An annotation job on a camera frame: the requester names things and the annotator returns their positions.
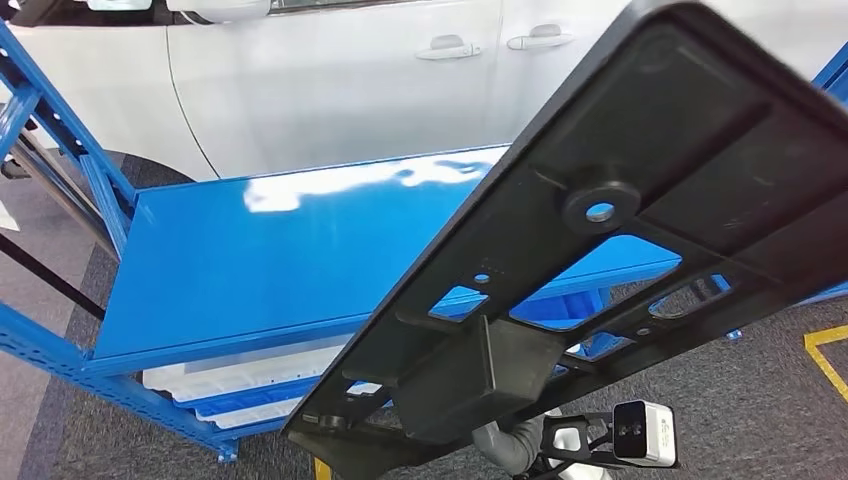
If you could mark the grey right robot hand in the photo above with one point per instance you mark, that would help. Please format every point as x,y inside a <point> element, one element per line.
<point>500,447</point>

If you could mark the black plastic plate bracket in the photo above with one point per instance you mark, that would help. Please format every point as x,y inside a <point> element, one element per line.
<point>596,132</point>

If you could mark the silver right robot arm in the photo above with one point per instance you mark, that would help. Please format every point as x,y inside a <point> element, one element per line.
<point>568,442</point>

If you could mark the yellow floor tape square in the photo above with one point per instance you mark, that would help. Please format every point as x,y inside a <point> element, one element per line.
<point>825,334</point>
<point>322,472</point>

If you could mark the large white plastic bin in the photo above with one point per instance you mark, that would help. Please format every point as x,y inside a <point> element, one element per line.
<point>232,381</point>

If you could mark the white car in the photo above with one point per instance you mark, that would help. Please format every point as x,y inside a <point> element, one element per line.
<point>331,86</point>

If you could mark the thin black rod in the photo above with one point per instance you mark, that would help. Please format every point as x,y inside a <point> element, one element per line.
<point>53,281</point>

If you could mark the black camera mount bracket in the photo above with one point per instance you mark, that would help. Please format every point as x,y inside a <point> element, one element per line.
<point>596,424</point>

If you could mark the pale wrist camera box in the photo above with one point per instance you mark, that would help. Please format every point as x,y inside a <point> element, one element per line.
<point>652,434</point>

